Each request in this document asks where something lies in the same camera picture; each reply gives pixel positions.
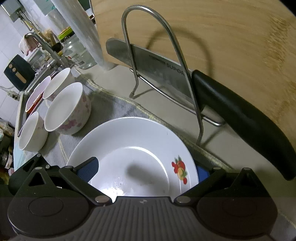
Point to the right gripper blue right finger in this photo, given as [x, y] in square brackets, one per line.
[210, 184]

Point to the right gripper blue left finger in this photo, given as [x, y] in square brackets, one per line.
[78, 177]

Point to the white plate fruit print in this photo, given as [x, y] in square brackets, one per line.
[137, 157]

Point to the white floral bowl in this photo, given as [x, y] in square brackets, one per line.
[58, 83]
[69, 111]

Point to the grey and teal checked mat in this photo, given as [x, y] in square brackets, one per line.
[106, 106]

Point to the white power strip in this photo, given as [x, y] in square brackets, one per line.
[14, 95]

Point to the red and white basin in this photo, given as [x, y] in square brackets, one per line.
[37, 95]

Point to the black air fryer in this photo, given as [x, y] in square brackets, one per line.
[19, 72]

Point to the steel sink faucet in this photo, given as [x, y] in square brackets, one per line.
[63, 61]

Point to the glass jar green lid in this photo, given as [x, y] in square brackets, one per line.
[74, 50]

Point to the bamboo cutting board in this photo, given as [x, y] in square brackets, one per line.
[248, 46]

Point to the tall cling film roll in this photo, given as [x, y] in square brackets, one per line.
[76, 17]

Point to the cleaver knife black handle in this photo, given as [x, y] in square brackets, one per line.
[251, 124]

